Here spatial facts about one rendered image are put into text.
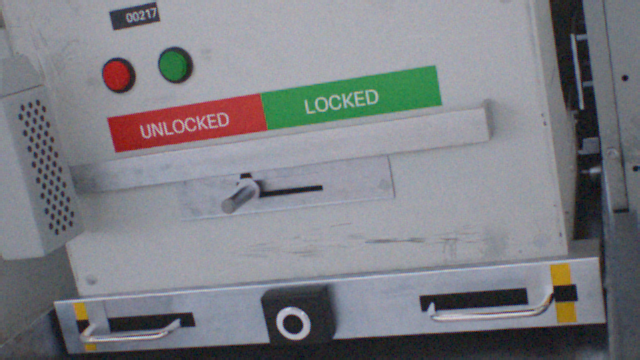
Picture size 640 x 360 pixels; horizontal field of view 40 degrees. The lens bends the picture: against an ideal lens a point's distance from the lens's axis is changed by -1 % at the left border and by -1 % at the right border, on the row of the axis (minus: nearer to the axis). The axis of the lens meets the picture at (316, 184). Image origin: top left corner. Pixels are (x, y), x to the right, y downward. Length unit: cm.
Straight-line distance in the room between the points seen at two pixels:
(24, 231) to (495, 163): 41
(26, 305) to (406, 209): 57
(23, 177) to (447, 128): 36
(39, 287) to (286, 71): 54
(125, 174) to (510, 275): 36
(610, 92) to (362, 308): 44
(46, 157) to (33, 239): 7
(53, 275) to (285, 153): 52
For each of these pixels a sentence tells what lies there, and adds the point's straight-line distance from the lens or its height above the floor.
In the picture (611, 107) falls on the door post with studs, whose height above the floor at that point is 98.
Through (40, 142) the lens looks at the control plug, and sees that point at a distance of 82.
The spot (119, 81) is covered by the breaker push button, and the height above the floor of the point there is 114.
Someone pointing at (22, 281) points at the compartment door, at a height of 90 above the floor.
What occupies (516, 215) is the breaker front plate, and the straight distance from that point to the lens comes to 77.
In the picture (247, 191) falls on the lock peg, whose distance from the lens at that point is 80.
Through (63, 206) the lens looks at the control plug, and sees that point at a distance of 83.
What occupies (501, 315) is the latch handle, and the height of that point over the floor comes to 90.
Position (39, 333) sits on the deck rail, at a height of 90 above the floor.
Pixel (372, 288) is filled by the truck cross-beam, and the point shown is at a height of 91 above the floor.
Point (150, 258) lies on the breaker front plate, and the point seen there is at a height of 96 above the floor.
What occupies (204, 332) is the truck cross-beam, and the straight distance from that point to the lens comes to 88.
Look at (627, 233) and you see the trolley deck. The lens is 106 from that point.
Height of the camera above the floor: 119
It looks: 13 degrees down
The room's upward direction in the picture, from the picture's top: 12 degrees counter-clockwise
